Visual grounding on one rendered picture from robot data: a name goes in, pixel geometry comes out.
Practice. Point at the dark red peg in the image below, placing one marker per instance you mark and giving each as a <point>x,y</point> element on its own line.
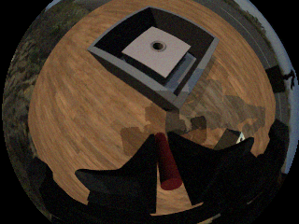
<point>169,176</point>

